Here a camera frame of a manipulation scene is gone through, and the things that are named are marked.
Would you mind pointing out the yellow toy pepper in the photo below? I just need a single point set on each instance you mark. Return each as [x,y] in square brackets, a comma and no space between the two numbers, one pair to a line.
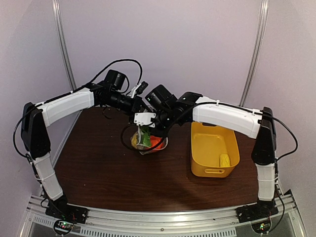
[135,140]

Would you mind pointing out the aluminium front rail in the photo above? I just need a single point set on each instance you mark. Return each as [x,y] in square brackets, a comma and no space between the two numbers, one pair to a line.
[219,222]

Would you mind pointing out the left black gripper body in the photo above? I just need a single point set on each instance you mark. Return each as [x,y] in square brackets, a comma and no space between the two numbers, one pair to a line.
[128,107]

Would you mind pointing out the green leafy toy vegetable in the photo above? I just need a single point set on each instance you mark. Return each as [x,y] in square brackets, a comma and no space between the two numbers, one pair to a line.
[145,136]

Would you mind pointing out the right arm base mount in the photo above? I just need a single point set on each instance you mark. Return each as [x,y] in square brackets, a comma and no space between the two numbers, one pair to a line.
[254,213]

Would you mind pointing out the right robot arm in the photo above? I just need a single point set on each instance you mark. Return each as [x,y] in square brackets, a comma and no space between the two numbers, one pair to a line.
[256,124]

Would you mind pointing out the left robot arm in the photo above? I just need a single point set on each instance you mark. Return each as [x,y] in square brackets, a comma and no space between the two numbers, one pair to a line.
[38,117]

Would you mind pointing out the yellow plastic basket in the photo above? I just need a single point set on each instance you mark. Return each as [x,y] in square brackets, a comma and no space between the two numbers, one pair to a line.
[207,143]

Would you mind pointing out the aluminium corner post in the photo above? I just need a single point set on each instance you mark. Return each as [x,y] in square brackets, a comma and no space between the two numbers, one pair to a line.
[261,28]
[62,43]

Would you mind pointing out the yellow toy corn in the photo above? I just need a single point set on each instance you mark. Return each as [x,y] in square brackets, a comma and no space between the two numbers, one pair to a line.
[224,160]

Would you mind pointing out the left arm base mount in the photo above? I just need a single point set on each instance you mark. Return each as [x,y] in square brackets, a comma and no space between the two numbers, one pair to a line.
[73,214]

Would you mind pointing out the right aluminium corner post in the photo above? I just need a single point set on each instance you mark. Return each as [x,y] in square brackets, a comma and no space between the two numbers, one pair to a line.
[261,28]

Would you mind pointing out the red toy pepper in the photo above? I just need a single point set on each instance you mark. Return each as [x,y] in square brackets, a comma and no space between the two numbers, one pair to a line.
[155,140]

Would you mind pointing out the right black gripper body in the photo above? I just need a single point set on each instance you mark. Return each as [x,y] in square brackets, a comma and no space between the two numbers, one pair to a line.
[166,120]

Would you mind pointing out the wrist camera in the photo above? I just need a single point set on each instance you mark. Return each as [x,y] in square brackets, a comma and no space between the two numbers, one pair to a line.
[145,119]
[137,89]

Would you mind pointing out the left aluminium corner post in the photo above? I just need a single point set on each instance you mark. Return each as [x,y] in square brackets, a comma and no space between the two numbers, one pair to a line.
[62,43]

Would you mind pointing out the clear dotted zip bag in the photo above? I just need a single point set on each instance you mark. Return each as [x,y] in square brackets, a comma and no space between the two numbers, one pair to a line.
[140,147]

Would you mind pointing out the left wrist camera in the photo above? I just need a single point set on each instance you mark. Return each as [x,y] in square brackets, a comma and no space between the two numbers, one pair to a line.
[137,89]

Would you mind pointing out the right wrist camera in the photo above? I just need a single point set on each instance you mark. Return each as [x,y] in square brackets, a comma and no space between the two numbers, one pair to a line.
[145,119]

